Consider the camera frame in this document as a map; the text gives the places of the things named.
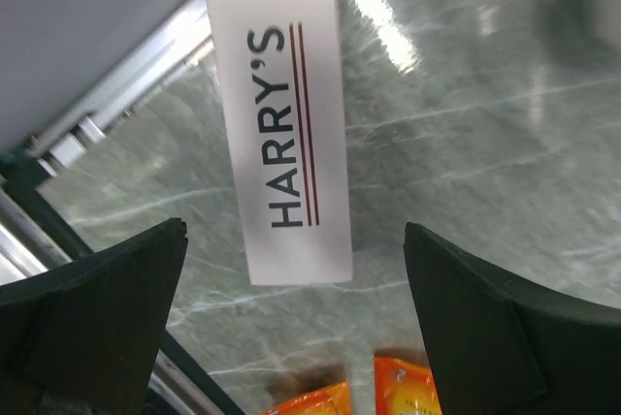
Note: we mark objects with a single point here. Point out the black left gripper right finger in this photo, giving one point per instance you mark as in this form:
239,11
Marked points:
498,343

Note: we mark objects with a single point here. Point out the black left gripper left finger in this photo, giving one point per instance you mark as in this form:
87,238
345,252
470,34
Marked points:
90,331

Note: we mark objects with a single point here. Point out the orange razor pack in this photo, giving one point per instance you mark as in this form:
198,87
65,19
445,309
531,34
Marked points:
330,400
404,383

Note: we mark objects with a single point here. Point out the white Harry's box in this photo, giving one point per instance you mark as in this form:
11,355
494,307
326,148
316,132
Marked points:
280,75

